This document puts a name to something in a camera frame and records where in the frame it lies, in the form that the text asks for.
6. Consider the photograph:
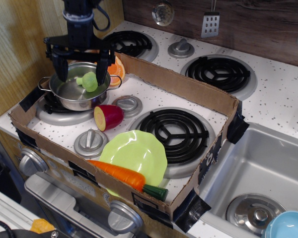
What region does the silver oven knob left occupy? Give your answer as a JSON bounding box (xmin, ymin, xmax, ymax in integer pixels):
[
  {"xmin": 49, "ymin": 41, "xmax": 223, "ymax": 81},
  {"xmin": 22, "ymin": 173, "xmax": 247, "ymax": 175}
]
[{"xmin": 19, "ymin": 148, "xmax": 49, "ymax": 177}]

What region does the silver oven knob right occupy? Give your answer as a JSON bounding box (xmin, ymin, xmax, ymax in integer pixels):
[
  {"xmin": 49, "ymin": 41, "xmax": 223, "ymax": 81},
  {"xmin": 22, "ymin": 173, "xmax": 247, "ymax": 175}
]
[{"xmin": 107, "ymin": 200, "xmax": 143, "ymax": 234}]

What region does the light blue bowl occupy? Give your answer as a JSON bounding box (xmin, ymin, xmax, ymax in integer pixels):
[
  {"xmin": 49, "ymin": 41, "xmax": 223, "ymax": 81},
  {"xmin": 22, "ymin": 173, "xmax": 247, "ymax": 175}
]
[{"xmin": 261, "ymin": 211, "xmax": 298, "ymax": 238}]

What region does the red toy onion half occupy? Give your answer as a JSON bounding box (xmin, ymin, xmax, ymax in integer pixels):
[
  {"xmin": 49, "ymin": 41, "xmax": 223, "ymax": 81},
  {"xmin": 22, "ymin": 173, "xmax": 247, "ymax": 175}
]
[{"xmin": 94, "ymin": 105, "xmax": 124, "ymax": 131}]

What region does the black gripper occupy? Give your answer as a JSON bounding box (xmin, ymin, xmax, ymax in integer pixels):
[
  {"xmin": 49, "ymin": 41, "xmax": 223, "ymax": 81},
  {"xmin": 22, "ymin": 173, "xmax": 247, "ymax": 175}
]
[{"xmin": 44, "ymin": 22, "xmax": 115, "ymax": 86}]

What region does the silver oven knob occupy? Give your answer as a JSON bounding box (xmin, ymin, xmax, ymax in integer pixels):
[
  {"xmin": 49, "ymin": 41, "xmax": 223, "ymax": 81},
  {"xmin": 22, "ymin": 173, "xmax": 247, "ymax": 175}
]
[
  {"xmin": 19, "ymin": 148, "xmax": 49, "ymax": 177},
  {"xmin": 107, "ymin": 200, "xmax": 143, "ymax": 234}
]

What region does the orange toy citrus half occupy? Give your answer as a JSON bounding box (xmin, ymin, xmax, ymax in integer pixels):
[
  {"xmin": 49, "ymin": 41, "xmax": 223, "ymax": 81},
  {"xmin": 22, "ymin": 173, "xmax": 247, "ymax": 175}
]
[{"xmin": 107, "ymin": 57, "xmax": 126, "ymax": 86}]

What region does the silver stove knob centre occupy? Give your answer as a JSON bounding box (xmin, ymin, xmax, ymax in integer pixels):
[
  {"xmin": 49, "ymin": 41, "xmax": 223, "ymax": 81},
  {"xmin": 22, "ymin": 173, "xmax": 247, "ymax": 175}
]
[{"xmin": 112, "ymin": 95, "xmax": 143, "ymax": 119}]

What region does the silver sink basin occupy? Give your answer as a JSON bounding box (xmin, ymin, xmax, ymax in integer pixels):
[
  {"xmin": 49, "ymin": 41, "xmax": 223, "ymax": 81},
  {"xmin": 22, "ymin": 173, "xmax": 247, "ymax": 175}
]
[{"xmin": 200, "ymin": 123, "xmax": 298, "ymax": 238}]

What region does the silver stove knob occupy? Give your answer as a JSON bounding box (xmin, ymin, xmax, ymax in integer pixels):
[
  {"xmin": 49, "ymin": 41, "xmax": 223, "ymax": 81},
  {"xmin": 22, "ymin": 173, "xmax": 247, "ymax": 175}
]
[
  {"xmin": 74, "ymin": 129, "xmax": 109, "ymax": 159},
  {"xmin": 168, "ymin": 39, "xmax": 195, "ymax": 59},
  {"xmin": 112, "ymin": 95, "xmax": 143, "ymax": 119}
]

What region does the green toy broccoli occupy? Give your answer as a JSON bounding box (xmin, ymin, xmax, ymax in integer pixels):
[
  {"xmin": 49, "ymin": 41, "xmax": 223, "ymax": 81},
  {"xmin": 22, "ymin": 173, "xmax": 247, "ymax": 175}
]
[{"xmin": 76, "ymin": 72, "xmax": 98, "ymax": 92}]

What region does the silver steel pot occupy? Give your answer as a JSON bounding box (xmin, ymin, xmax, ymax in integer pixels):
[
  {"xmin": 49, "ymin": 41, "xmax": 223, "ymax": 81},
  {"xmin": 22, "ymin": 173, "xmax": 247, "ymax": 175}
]
[{"xmin": 38, "ymin": 62, "xmax": 122, "ymax": 111}]

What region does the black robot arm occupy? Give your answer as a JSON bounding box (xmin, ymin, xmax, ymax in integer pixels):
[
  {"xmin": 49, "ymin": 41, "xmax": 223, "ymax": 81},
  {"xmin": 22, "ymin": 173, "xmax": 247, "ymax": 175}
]
[{"xmin": 44, "ymin": 0, "xmax": 115, "ymax": 85}]

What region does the silver oven door handle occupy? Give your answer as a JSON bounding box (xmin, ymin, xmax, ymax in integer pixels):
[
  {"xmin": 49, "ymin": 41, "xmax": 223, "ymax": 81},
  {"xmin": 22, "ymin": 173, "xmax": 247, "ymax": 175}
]
[{"xmin": 25, "ymin": 175, "xmax": 135, "ymax": 238}]

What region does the light green plastic plate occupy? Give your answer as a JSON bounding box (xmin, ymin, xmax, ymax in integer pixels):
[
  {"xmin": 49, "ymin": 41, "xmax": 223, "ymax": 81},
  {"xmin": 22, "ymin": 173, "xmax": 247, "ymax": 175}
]
[{"xmin": 99, "ymin": 130, "xmax": 167, "ymax": 187}]

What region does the silver stove knob back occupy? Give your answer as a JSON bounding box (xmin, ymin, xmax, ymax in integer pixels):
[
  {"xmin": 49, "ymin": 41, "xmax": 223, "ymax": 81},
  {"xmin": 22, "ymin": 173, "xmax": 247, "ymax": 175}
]
[{"xmin": 168, "ymin": 39, "xmax": 195, "ymax": 59}]

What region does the back right black burner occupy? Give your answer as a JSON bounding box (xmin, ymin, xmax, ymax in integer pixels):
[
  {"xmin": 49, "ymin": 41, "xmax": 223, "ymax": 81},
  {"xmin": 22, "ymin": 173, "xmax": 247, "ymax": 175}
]
[{"xmin": 180, "ymin": 55, "xmax": 257, "ymax": 101}]

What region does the orange toy carrot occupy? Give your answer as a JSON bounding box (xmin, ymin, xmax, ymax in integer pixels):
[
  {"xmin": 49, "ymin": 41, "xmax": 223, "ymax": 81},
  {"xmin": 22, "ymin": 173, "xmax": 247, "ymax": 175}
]
[{"xmin": 87, "ymin": 160, "xmax": 168, "ymax": 201}]

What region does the yellow toy piece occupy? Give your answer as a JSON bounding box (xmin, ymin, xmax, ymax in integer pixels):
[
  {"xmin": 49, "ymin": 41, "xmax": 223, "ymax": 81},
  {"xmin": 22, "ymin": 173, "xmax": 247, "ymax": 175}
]
[{"xmin": 30, "ymin": 218, "xmax": 55, "ymax": 234}]

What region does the front right black burner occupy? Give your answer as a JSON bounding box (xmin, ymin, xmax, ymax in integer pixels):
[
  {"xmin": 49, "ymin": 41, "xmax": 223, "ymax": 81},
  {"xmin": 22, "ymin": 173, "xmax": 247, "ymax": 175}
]
[{"xmin": 129, "ymin": 107, "xmax": 216, "ymax": 179}]

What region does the hanging silver spatula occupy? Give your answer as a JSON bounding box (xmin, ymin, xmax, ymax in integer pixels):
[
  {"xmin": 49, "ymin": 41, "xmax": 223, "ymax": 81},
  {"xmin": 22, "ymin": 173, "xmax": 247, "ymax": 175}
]
[{"xmin": 201, "ymin": 0, "xmax": 221, "ymax": 39}]

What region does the silver stove knob front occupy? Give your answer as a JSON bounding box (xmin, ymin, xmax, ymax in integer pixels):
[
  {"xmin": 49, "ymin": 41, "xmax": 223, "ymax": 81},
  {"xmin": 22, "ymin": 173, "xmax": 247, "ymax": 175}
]
[{"xmin": 74, "ymin": 129, "xmax": 109, "ymax": 159}]

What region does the back left black burner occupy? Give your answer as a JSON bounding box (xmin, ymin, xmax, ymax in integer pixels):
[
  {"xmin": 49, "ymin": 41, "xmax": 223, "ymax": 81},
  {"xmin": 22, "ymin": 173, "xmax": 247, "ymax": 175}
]
[{"xmin": 103, "ymin": 30, "xmax": 159, "ymax": 62}]

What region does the silver sink drain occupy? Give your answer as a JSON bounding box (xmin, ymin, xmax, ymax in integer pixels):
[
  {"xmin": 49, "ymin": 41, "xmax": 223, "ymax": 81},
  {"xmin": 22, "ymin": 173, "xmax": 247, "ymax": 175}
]
[{"xmin": 225, "ymin": 193, "xmax": 286, "ymax": 237}]

